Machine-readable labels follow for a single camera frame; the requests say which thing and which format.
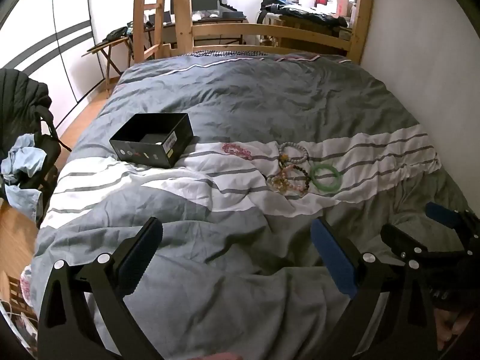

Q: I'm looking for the multicolour bead bracelet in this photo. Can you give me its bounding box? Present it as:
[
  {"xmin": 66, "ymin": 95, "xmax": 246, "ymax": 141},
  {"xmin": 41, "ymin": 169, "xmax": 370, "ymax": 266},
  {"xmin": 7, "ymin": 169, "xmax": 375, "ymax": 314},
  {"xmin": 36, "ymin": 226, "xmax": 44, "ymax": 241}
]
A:
[{"xmin": 279, "ymin": 168, "xmax": 305, "ymax": 196}]

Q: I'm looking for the black chair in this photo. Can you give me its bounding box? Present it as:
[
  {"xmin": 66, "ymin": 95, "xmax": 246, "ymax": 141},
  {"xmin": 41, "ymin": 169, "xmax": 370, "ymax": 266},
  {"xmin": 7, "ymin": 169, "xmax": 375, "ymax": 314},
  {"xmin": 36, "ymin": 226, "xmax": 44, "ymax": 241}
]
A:
[{"xmin": 22, "ymin": 107, "xmax": 72, "ymax": 199}]

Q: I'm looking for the dark brown bead bracelet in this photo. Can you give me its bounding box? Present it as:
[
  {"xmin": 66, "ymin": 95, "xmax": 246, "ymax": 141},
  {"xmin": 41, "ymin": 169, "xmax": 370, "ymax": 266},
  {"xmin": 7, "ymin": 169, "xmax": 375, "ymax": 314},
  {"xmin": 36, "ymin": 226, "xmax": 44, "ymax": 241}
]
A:
[{"xmin": 287, "ymin": 165, "xmax": 312, "ymax": 193}]

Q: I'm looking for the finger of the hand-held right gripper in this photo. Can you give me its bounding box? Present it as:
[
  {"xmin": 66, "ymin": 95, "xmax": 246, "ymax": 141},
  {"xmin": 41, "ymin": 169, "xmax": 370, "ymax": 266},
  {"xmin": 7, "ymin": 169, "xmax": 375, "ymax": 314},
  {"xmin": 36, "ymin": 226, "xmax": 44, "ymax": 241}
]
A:
[
  {"xmin": 425, "ymin": 202, "xmax": 480, "ymax": 248},
  {"xmin": 380, "ymin": 223, "xmax": 474, "ymax": 271}
]

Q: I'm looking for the wooden folding table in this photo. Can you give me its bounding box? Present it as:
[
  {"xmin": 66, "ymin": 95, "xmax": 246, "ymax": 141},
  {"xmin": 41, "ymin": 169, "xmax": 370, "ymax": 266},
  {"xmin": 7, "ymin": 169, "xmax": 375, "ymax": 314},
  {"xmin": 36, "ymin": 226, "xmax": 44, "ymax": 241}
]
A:
[{"xmin": 82, "ymin": 37, "xmax": 133, "ymax": 95}]

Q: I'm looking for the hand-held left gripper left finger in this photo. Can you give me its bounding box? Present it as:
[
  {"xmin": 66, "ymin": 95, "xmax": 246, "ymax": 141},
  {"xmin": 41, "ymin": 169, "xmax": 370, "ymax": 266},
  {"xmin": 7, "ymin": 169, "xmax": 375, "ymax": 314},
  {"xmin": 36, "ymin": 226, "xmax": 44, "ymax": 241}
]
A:
[{"xmin": 37, "ymin": 215, "xmax": 164, "ymax": 360}]

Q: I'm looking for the checkered bedsheet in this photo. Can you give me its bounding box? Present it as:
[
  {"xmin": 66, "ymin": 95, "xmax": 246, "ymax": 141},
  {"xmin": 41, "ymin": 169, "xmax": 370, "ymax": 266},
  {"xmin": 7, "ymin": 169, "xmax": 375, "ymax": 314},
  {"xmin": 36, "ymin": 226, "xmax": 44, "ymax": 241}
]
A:
[{"xmin": 194, "ymin": 49, "xmax": 265, "ymax": 58}]

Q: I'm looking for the white grey striped wardrobe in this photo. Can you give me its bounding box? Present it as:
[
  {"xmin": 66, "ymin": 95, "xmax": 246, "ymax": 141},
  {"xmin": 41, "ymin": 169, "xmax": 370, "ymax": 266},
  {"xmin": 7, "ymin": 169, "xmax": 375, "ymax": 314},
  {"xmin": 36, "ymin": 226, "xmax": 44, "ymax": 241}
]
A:
[{"xmin": 0, "ymin": 0, "xmax": 94, "ymax": 128}]

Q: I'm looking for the wooden bed frame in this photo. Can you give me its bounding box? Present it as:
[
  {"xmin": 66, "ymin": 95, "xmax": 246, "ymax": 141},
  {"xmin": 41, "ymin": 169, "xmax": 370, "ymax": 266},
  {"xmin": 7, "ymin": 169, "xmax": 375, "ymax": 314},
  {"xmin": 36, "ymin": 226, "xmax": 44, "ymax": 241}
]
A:
[{"xmin": 133, "ymin": 0, "xmax": 376, "ymax": 64}]

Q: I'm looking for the wooden desk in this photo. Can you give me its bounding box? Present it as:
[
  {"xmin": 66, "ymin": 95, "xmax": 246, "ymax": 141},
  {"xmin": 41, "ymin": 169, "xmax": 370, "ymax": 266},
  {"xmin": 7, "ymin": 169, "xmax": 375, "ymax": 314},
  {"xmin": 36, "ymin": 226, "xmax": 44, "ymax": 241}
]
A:
[{"xmin": 144, "ymin": 13, "xmax": 248, "ymax": 47}]

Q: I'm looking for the black bag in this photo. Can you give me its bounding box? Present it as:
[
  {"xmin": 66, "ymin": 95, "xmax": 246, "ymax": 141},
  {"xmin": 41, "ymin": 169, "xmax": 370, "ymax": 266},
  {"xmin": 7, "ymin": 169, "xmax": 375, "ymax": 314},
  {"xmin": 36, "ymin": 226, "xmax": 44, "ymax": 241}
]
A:
[{"xmin": 106, "ymin": 26, "xmax": 130, "ymax": 42}]

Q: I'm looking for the light blue cloth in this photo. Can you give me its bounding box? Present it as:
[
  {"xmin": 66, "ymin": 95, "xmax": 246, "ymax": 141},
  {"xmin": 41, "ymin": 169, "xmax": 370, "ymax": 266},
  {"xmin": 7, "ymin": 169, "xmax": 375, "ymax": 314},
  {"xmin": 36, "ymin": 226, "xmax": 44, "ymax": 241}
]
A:
[{"xmin": 0, "ymin": 134, "xmax": 47, "ymax": 229}]

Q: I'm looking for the black puffer jacket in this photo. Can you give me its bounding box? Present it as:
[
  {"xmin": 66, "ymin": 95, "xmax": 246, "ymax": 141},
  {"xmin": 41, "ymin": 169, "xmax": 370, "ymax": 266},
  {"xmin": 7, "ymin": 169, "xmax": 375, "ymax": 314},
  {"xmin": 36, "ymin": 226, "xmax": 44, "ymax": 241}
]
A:
[{"xmin": 0, "ymin": 68, "xmax": 53, "ymax": 151}]

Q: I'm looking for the black cardboard box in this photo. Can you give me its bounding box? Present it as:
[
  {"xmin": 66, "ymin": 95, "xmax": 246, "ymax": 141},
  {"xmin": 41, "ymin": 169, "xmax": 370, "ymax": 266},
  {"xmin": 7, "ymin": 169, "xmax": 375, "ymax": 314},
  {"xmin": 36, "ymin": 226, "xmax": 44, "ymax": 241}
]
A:
[{"xmin": 109, "ymin": 112, "xmax": 194, "ymax": 169}]

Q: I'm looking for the grey bead bracelet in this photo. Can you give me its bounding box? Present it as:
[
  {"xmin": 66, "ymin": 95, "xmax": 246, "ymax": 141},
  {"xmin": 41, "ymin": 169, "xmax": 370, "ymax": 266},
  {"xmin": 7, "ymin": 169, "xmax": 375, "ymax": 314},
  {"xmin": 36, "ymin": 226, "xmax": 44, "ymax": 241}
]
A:
[{"xmin": 278, "ymin": 141, "xmax": 309, "ymax": 165}]

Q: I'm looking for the grey white striped duvet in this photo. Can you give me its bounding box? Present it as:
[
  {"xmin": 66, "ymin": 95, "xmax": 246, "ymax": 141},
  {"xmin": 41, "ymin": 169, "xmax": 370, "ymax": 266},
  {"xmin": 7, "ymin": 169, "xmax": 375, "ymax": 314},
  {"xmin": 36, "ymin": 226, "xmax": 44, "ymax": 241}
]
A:
[{"xmin": 34, "ymin": 50, "xmax": 480, "ymax": 360}]

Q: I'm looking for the wooden ladder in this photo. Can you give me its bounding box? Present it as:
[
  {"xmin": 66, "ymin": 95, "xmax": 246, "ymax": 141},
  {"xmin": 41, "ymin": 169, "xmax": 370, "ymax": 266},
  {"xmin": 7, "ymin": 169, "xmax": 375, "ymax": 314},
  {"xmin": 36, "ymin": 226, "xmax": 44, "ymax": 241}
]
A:
[{"xmin": 133, "ymin": 0, "xmax": 170, "ymax": 62}]

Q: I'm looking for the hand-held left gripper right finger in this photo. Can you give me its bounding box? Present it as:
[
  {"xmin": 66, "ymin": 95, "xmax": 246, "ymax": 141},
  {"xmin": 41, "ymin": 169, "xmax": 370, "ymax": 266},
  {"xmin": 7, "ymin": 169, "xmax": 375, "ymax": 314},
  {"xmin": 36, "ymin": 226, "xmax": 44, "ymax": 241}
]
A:
[{"xmin": 310, "ymin": 217, "xmax": 441, "ymax": 360}]

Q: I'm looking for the green jade bangle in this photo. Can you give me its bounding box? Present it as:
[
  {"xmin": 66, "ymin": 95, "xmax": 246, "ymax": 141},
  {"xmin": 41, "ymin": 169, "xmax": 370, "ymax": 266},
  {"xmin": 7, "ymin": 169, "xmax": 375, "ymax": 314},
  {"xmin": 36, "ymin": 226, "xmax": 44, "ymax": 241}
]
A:
[{"xmin": 311, "ymin": 164, "xmax": 343, "ymax": 193}]

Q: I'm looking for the pile of dark clothes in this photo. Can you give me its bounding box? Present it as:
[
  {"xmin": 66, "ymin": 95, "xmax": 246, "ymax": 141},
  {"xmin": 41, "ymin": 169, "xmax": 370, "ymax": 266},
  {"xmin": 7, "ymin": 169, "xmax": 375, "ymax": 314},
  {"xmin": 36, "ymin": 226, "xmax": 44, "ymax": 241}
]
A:
[{"xmin": 260, "ymin": 0, "xmax": 351, "ymax": 28}]

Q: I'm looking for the pink bead bracelet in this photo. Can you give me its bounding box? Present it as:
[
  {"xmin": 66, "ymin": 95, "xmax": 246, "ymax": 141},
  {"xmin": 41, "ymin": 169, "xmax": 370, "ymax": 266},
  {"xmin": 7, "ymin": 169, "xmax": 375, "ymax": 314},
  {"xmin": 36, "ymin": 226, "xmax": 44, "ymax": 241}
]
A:
[{"xmin": 222, "ymin": 142, "xmax": 253, "ymax": 160}]

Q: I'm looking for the golden crystal bead bracelet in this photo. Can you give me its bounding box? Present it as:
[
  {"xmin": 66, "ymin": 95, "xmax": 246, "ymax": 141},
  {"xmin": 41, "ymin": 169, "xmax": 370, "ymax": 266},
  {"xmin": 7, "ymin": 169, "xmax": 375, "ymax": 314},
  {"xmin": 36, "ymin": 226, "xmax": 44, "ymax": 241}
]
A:
[{"xmin": 267, "ymin": 174, "xmax": 290, "ymax": 194}]

